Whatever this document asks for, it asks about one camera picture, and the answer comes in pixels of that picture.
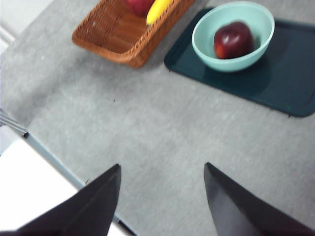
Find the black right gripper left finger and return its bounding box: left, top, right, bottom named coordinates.
left=0, top=164, right=122, bottom=236

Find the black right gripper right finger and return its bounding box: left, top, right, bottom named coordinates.
left=203, top=162, right=315, bottom=236

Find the teal bowl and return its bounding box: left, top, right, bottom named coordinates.
left=191, top=1, right=275, bottom=73

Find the dark red plum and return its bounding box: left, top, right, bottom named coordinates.
left=213, top=21, right=255, bottom=59

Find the dark teal tray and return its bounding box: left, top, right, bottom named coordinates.
left=164, top=7, right=315, bottom=118

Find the brown wicker basket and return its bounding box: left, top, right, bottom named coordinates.
left=71, top=0, right=195, bottom=69

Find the red yellow apple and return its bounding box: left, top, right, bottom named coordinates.
left=126, top=0, right=156, bottom=17

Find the yellow banana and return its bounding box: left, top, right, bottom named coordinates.
left=146, top=0, right=173, bottom=26

